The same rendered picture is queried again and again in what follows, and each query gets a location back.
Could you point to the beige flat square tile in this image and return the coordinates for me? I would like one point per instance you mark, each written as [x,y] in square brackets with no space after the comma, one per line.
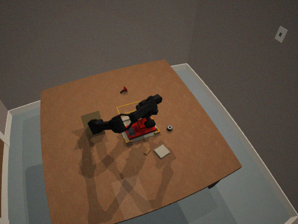
[162,151]

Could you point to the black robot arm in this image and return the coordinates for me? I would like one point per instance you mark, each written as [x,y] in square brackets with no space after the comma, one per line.
[116,123]

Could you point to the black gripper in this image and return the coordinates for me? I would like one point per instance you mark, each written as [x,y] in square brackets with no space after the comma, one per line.
[150,122]

